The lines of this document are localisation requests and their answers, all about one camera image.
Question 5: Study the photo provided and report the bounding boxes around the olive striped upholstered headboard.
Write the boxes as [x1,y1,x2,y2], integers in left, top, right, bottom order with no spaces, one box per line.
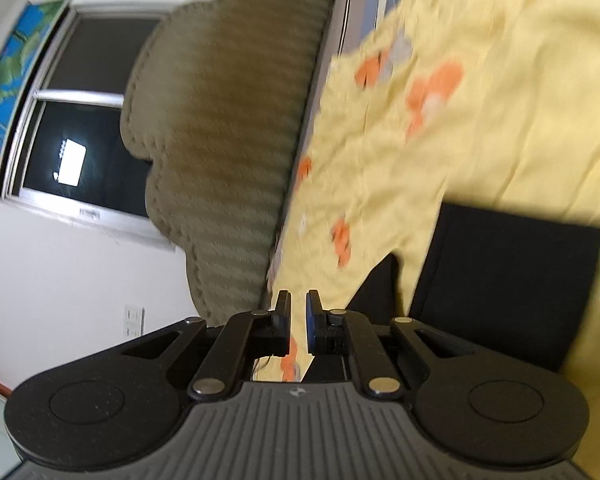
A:
[119,0,347,329]

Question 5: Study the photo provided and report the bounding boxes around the white framed window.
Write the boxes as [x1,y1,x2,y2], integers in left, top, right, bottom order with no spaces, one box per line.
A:
[0,2,179,252]

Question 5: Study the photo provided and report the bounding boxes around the yellow printed blanket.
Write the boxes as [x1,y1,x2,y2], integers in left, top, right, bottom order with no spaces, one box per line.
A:
[252,0,600,480]

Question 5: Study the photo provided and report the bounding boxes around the blue floral curtain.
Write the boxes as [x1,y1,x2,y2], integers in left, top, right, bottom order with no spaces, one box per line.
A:
[0,0,71,207]

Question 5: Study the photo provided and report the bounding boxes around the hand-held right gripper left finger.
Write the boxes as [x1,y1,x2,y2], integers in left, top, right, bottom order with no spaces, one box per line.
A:
[121,289,293,403]

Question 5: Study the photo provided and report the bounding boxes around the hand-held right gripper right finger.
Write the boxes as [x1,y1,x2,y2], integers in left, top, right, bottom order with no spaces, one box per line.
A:
[305,289,469,402]

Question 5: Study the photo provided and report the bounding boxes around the black pants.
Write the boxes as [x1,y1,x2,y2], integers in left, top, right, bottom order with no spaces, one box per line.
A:
[307,202,600,384]

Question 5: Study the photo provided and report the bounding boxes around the white wall socket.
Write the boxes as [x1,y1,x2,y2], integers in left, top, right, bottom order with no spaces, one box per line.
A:
[123,303,146,339]

